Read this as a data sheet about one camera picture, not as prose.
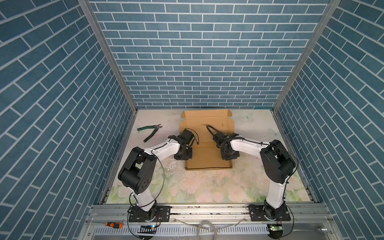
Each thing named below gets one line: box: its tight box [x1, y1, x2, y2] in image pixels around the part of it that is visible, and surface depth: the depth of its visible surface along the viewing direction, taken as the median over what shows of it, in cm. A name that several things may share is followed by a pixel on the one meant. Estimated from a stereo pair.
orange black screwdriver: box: [105, 221, 123, 229], surface depth 71 cm
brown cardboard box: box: [179, 109, 235, 171], surface depth 93 cm
